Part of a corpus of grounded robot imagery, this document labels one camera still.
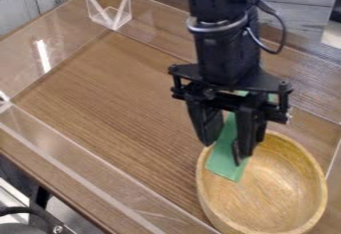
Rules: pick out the clear acrylic corner bracket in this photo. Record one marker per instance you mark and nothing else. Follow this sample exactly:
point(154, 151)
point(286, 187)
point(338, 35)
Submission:
point(110, 17)

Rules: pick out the green rectangular block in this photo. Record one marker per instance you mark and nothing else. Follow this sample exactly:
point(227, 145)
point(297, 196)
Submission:
point(219, 162)

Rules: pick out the clear acrylic front wall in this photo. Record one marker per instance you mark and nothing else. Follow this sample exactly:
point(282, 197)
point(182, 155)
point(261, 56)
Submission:
point(114, 200)

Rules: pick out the brown wooden bowl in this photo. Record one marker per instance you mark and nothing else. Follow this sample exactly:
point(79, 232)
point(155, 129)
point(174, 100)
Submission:
point(279, 196)

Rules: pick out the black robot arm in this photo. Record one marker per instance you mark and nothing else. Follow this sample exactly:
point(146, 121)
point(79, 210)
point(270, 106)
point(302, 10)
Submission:
point(210, 13)

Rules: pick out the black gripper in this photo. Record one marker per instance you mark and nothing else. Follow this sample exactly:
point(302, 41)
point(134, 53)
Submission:
point(226, 82)

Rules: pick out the black table leg bracket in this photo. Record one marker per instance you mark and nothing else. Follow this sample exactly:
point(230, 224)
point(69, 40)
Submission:
point(43, 219)

